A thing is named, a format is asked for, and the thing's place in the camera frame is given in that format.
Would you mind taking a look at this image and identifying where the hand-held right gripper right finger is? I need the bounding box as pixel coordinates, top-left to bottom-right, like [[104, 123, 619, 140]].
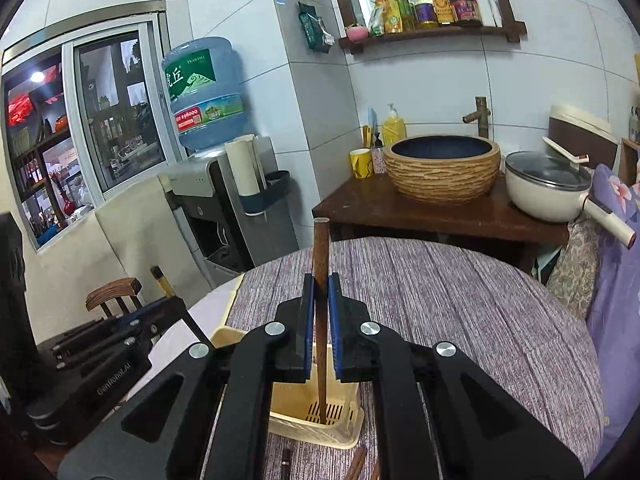
[[327, 272, 585, 480]]

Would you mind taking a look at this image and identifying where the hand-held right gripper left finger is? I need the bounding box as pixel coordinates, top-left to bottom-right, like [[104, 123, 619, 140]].
[[57, 272, 317, 480]]

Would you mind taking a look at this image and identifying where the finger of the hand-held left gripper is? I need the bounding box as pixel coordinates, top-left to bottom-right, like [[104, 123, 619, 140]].
[[50, 317, 162, 372], [100, 296, 188, 333]]

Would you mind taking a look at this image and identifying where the dark chopstick with gold band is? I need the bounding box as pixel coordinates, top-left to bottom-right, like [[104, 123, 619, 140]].
[[150, 266, 213, 348]]

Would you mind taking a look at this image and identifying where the cream plastic utensil holder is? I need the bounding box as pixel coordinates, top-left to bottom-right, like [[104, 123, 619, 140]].
[[210, 327, 365, 450]]

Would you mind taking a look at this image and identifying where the wooden chair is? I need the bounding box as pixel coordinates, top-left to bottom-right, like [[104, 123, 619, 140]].
[[85, 277, 143, 318]]

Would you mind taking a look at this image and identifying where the grey water dispenser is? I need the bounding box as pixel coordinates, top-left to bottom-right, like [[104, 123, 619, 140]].
[[159, 136, 301, 286]]

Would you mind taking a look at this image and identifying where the red vase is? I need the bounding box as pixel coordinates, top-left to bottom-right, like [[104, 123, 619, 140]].
[[60, 180, 77, 217]]

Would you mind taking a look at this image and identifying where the yellow cup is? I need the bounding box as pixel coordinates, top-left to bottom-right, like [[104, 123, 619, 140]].
[[349, 148, 375, 179]]

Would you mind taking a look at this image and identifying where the woven pattern basin sink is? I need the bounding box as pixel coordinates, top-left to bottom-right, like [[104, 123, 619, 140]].
[[382, 134, 502, 204]]

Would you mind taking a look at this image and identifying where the yellow soap pump bottle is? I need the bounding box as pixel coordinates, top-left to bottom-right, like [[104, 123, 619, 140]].
[[381, 103, 407, 146]]

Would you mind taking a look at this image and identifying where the sliding window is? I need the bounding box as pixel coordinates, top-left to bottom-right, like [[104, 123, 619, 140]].
[[0, 0, 186, 251]]

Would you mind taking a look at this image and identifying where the blue water jug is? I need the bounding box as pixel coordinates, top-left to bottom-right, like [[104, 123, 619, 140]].
[[161, 36, 249, 151]]

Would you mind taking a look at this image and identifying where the white pot with glass lid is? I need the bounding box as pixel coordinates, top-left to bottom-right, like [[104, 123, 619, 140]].
[[504, 150, 637, 250]]

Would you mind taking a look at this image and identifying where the patterned beige cushion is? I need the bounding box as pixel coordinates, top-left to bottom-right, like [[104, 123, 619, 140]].
[[546, 212, 601, 321]]

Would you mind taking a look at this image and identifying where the bronze faucet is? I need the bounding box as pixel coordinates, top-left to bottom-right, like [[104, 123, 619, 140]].
[[462, 96, 493, 138]]

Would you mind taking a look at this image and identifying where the purple floral cloth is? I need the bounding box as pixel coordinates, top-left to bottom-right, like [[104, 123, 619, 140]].
[[585, 162, 640, 471]]

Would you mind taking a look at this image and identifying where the white rice paddle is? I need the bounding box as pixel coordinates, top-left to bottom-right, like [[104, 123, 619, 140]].
[[542, 136, 591, 166]]

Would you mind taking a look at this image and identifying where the green hanging packet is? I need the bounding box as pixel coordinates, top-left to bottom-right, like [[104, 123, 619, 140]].
[[297, 1, 335, 54]]

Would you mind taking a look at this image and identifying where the green yellow food packet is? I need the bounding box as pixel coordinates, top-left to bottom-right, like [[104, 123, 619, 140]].
[[369, 0, 388, 37]]

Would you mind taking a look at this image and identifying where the brown and white rice cooker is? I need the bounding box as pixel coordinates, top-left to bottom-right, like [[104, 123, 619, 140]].
[[542, 105, 620, 171]]

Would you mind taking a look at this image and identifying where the yellow oil bottle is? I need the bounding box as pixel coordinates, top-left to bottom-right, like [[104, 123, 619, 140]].
[[386, 0, 412, 34]]

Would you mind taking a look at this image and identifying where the oil bottle with purple label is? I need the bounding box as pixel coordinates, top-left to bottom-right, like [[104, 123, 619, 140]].
[[409, 0, 438, 29]]

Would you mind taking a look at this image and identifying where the amber sauce bottle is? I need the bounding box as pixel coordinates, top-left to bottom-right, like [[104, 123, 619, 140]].
[[429, 0, 455, 26]]

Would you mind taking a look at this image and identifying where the blue and white wall holder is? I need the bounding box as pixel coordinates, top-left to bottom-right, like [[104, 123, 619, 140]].
[[237, 170, 291, 217]]

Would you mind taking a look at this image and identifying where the dark wooden wall shelf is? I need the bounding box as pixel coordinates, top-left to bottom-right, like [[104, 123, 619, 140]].
[[316, 0, 528, 56]]

